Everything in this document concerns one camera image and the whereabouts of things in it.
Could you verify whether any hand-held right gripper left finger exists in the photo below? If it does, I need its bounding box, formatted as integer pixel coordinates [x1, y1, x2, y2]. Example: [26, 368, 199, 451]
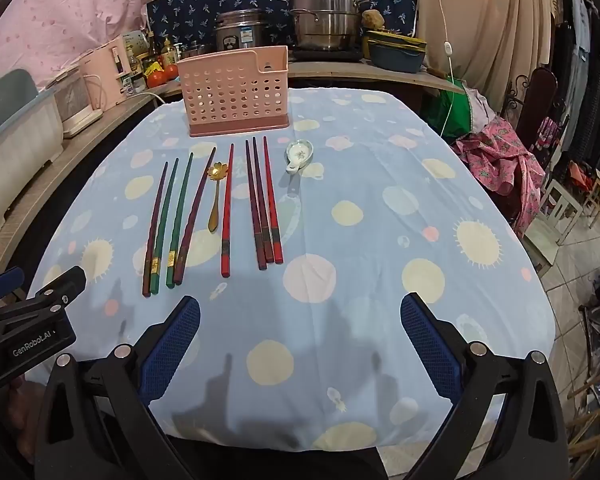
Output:
[32, 295, 202, 480]

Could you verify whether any green wavy chopstick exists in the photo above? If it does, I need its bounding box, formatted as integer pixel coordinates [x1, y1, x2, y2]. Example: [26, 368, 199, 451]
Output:
[165, 152, 195, 289]
[150, 158, 180, 296]

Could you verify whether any pink patterned cloth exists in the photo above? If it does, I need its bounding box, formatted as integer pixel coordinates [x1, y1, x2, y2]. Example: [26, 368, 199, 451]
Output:
[455, 117, 542, 232]

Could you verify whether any steel steamer pot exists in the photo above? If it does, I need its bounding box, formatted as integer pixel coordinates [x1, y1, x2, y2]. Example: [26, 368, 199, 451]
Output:
[287, 0, 372, 51]

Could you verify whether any pink perforated utensil basket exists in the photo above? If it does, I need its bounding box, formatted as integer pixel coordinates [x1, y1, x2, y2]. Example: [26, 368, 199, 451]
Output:
[176, 45, 292, 138]

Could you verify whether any dark wooden chair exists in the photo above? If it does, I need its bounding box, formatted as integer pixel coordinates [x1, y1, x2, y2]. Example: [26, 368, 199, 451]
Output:
[500, 67, 562, 128]

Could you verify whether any pink kitchen appliance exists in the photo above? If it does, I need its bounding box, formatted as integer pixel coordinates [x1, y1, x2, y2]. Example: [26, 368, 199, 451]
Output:
[81, 37, 132, 111]

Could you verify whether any black induction cooktop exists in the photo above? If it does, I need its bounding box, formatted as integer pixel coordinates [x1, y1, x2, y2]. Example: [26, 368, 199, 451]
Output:
[289, 47, 367, 62]

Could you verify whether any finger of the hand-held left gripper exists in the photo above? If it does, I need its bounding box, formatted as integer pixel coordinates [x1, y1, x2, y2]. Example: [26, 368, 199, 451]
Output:
[0, 268, 25, 307]
[27, 266, 87, 312]

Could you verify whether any white stool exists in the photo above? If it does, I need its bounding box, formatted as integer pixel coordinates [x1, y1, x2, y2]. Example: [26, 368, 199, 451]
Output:
[522, 179, 584, 262]

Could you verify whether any white plastic bin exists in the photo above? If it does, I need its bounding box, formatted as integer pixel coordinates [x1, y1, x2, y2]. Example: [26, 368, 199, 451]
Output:
[0, 69, 64, 247]

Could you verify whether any silver rice cooker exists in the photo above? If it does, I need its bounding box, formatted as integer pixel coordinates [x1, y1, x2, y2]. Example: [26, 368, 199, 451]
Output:
[215, 9, 269, 52]

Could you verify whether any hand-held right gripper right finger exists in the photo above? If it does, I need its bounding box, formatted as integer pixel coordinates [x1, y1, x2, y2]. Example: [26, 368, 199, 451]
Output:
[399, 292, 568, 480]

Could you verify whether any blue floral cloth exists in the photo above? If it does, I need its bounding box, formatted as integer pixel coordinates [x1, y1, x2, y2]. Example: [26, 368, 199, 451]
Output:
[145, 0, 419, 52]

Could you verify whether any gold flower spoon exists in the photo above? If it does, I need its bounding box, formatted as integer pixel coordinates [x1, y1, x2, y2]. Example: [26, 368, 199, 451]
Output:
[206, 161, 231, 235]

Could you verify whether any beige curtain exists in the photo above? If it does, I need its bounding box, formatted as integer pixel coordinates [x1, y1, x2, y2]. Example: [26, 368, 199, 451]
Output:
[414, 0, 557, 92]

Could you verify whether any yellow lidded box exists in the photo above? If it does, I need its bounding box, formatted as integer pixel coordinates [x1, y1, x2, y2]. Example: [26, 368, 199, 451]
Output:
[363, 30, 428, 50]

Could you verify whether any row of hanging clothes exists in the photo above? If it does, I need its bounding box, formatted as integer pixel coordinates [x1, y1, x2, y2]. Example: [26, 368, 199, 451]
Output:
[550, 0, 600, 196]

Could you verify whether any maroon wavy chopstick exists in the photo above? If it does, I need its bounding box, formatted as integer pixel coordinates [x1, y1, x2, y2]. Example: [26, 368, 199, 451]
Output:
[141, 161, 169, 298]
[173, 147, 217, 286]

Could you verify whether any green cloth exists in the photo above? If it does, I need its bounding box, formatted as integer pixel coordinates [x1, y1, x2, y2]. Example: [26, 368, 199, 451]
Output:
[424, 77, 474, 139]

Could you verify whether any dark blue baking dish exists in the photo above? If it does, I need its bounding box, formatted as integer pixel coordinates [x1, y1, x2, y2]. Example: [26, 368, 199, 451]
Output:
[367, 42, 427, 72]

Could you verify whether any white cable with switch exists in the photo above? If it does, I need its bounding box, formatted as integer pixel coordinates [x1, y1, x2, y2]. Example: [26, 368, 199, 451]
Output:
[428, 0, 455, 137]

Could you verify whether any pink floral cloth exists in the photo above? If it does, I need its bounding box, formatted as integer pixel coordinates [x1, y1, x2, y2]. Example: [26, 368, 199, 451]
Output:
[0, 0, 181, 92]

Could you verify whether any dark maroon chopstick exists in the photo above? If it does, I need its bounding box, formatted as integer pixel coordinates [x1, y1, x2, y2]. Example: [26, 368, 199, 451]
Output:
[252, 136, 275, 264]
[244, 139, 268, 271]

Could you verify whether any small wooden stool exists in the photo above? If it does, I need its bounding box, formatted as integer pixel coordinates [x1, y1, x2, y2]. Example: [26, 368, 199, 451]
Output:
[582, 170, 600, 217]

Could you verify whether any person's left hand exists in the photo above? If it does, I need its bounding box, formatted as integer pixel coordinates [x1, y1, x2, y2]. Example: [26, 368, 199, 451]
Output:
[7, 380, 46, 461]

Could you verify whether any white ceramic spoon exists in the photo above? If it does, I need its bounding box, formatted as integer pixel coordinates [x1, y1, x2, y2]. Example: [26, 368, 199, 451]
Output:
[285, 141, 314, 176]

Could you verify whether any red chopstick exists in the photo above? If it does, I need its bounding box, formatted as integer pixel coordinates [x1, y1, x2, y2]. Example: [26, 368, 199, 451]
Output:
[221, 143, 235, 278]
[263, 135, 285, 265]

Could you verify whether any blue dotted tablecloth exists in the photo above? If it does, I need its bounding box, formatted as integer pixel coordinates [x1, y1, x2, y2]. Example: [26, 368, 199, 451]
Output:
[27, 86, 556, 453]

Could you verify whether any white kitchen appliance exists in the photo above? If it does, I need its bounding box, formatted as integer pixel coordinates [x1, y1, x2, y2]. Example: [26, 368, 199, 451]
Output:
[54, 66, 104, 139]

